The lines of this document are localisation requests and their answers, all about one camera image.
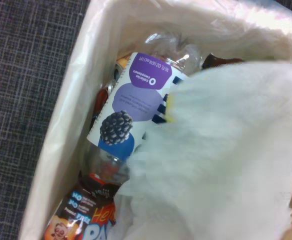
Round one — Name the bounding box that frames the white tissue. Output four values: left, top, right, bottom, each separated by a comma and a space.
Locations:
107, 60, 292, 240

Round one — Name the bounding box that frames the beige plastic trash bin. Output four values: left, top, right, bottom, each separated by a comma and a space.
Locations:
17, 0, 292, 240

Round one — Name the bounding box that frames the clear plastic bin liner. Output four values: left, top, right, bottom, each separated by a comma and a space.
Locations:
17, 0, 292, 240

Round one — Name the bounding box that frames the empty bottle purple label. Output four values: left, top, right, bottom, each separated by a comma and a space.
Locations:
85, 32, 205, 186

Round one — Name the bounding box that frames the brown wrapper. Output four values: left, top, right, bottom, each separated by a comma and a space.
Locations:
201, 52, 245, 70

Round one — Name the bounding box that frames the Hello Panda snack wrapper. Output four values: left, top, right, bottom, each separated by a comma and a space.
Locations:
44, 171, 119, 240

